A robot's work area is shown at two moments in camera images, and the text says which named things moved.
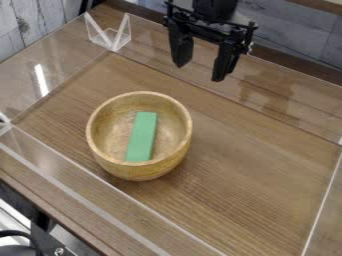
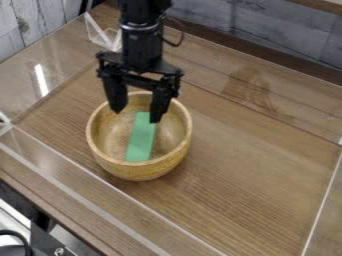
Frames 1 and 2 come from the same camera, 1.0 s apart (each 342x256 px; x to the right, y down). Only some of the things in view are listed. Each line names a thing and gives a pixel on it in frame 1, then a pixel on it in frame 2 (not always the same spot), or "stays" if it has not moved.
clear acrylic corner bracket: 110,38 stays
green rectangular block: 140,148 stays
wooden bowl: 110,128 stays
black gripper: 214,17 -> 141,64
